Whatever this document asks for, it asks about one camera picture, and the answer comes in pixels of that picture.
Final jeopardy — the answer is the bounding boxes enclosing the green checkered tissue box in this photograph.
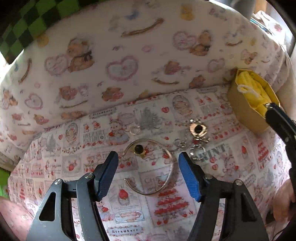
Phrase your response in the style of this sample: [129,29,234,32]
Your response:
[1,0,98,64]

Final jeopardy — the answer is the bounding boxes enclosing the heart pendant chain necklace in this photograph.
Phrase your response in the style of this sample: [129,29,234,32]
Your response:
[174,118,210,161]

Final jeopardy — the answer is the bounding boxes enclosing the baby bear print cloth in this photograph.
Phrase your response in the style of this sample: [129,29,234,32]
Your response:
[1,1,292,162]

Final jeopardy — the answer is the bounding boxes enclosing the gold octagonal jewelry box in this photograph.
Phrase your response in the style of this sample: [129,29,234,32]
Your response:
[227,69,280,134]

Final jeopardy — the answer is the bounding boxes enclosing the person right hand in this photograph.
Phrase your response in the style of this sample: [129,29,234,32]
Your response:
[273,179,295,222]

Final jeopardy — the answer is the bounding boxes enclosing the gold ring black stone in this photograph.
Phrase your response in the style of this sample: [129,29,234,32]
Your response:
[133,144,146,158]

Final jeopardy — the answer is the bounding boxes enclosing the yellow cloth pouch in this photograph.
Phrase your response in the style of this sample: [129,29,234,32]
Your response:
[235,71,271,117]

